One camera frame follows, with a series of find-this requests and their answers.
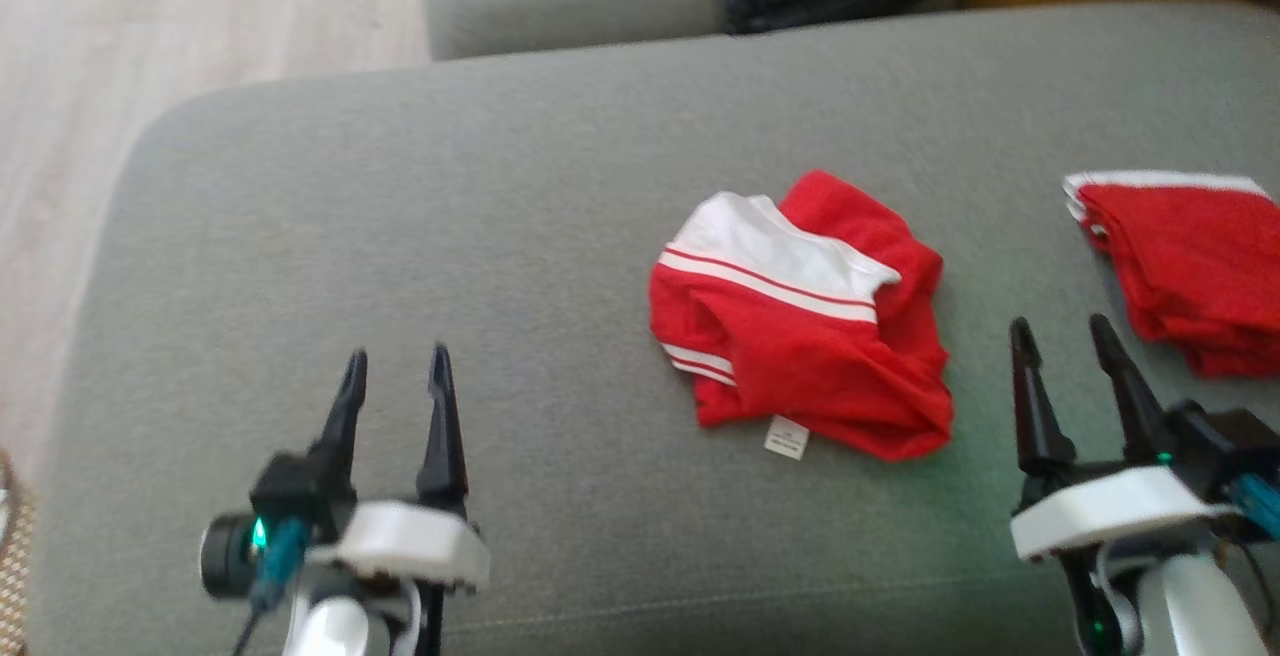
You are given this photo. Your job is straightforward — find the brown woven basket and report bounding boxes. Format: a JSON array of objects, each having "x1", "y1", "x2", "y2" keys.
[{"x1": 0, "y1": 446, "x2": 36, "y2": 656}]

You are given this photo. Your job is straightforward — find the grey fabric sofa seat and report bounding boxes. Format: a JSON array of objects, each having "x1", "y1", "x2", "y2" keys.
[{"x1": 25, "y1": 1, "x2": 1280, "y2": 656}]

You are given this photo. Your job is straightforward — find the blue left camera cable plug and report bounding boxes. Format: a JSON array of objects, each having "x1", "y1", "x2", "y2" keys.
[{"x1": 248, "y1": 516, "x2": 313, "y2": 614}]

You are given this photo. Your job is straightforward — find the red jersey with white panel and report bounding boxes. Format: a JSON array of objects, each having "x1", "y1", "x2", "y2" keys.
[{"x1": 648, "y1": 169, "x2": 956, "y2": 464}]

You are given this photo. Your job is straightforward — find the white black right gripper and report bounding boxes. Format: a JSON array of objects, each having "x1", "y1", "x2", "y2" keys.
[{"x1": 1008, "y1": 313, "x2": 1243, "y2": 565}]

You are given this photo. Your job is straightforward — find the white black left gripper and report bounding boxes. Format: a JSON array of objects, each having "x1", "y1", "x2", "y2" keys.
[{"x1": 308, "y1": 343, "x2": 492, "y2": 595}]

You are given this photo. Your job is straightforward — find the blue right camera cable plug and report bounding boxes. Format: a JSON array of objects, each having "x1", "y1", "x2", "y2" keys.
[{"x1": 1232, "y1": 471, "x2": 1280, "y2": 542}]

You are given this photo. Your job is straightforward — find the blue camera cable plug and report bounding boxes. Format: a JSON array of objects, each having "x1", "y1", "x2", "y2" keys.
[
  {"x1": 248, "y1": 516, "x2": 313, "y2": 614},
  {"x1": 1232, "y1": 471, "x2": 1280, "y2": 542}
]

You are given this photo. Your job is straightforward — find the red garment with white trim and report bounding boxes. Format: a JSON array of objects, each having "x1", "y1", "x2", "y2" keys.
[{"x1": 1062, "y1": 169, "x2": 1280, "y2": 380}]

